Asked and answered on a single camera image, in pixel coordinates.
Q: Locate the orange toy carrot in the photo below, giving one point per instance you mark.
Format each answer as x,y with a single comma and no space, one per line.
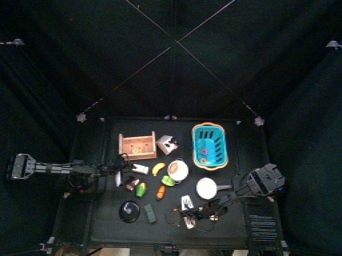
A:
160,192

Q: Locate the green yellow toy corn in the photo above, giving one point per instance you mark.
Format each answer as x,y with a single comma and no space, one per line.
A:
140,190

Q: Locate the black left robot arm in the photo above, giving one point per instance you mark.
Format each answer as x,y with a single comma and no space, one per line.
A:
53,168

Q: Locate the red pink toy food piece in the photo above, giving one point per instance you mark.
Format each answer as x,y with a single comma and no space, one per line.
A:
132,184

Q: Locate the open wooden toy crate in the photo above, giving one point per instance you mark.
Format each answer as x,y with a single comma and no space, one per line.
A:
137,147

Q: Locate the grey green rectangular block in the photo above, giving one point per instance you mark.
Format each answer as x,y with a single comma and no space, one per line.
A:
149,213

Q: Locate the black round plate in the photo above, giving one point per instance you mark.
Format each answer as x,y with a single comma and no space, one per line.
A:
129,211

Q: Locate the white text label sticker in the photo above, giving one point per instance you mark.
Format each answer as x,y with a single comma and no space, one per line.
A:
261,228

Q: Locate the teal basket with orange rim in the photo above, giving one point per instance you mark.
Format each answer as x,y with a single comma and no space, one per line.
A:
209,146

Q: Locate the grey frame corner bracket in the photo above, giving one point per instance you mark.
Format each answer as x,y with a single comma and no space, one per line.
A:
16,42
259,121
169,117
332,44
80,117

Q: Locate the yellow toy banana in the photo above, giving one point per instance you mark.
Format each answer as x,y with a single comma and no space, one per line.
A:
157,168

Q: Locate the white toy frying pan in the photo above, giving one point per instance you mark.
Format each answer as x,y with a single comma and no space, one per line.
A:
205,188

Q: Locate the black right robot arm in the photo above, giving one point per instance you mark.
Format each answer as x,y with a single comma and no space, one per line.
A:
260,180

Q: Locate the white bowl with brown filling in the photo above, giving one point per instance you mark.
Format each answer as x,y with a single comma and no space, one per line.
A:
177,170

